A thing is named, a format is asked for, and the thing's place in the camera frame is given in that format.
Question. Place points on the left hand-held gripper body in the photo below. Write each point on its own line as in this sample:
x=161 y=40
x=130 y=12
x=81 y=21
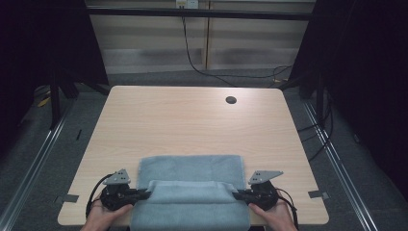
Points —
x=115 y=195

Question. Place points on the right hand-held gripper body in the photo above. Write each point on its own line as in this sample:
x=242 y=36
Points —
x=264 y=195

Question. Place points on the grey-blue towel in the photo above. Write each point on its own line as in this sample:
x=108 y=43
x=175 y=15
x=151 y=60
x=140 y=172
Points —
x=192 y=192

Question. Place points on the person's right hand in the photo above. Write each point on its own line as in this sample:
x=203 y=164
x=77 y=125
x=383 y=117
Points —
x=275 y=215

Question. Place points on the person's left hand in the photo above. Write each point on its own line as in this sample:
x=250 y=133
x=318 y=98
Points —
x=102 y=216

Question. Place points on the grey tape strip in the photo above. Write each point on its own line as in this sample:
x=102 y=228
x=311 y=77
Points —
x=69 y=198
x=319 y=194

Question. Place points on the black metal stand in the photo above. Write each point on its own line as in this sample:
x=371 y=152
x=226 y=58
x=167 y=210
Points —
x=55 y=102

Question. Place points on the yellow object on floor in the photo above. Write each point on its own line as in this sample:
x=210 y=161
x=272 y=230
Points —
x=44 y=102

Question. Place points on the black curtain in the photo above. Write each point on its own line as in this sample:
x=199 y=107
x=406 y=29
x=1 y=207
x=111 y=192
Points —
x=365 y=80
x=38 y=41

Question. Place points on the aluminium floor rail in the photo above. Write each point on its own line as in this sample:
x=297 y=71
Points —
x=35 y=163
x=340 y=166

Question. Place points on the black horizontal frame bar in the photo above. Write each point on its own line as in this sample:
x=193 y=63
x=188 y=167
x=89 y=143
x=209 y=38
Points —
x=198 y=13

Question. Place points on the white wall outlet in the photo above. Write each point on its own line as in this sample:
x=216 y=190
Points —
x=187 y=4

